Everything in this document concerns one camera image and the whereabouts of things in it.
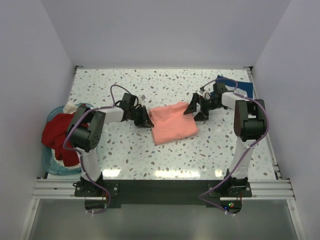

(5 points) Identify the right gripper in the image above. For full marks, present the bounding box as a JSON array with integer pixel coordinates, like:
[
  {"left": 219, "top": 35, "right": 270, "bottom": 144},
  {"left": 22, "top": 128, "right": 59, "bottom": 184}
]
[{"left": 183, "top": 93, "right": 225, "bottom": 123}]

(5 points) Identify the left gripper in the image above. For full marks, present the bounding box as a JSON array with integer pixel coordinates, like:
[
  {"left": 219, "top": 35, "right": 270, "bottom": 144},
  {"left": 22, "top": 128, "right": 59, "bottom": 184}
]
[{"left": 129, "top": 105, "right": 154, "bottom": 128}]

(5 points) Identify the salmon pink t-shirt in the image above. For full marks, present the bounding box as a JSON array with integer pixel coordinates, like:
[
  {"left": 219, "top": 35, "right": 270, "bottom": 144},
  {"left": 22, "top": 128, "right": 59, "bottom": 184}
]
[{"left": 149, "top": 102, "right": 198, "bottom": 145}]

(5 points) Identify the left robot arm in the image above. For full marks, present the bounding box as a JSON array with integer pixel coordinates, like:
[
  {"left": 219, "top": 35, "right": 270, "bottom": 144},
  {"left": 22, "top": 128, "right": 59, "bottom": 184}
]
[{"left": 63, "top": 93, "right": 154, "bottom": 196}]

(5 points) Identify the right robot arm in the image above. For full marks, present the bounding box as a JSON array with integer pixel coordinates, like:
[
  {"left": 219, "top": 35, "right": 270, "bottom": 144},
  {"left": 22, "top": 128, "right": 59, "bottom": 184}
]
[{"left": 183, "top": 80, "right": 269, "bottom": 197}]

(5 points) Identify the folded blue printed t-shirt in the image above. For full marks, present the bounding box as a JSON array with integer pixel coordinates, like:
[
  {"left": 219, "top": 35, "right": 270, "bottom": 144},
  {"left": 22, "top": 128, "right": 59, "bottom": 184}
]
[{"left": 216, "top": 75, "right": 254, "bottom": 98}]

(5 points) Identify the red t-shirt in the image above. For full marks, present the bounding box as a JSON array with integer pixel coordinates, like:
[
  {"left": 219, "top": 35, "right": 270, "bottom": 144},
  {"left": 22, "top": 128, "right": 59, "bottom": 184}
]
[{"left": 41, "top": 113, "right": 80, "bottom": 167}]

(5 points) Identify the clear teal plastic bin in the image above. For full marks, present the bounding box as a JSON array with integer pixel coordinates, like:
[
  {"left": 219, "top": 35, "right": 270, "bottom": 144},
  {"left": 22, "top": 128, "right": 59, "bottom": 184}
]
[{"left": 42, "top": 103, "right": 93, "bottom": 176}]

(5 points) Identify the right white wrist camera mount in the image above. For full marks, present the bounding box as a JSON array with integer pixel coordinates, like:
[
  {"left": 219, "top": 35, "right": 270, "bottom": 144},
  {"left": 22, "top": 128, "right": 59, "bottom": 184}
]
[{"left": 199, "top": 90, "right": 211, "bottom": 100}]

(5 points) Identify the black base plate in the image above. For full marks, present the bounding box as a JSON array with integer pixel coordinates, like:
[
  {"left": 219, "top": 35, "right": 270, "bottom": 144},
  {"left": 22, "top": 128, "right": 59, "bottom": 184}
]
[{"left": 73, "top": 177, "right": 253, "bottom": 213}]

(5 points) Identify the aluminium frame rail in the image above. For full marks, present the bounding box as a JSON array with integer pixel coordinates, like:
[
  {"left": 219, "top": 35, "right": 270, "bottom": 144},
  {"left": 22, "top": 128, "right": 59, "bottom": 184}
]
[{"left": 31, "top": 179, "right": 296, "bottom": 200}]

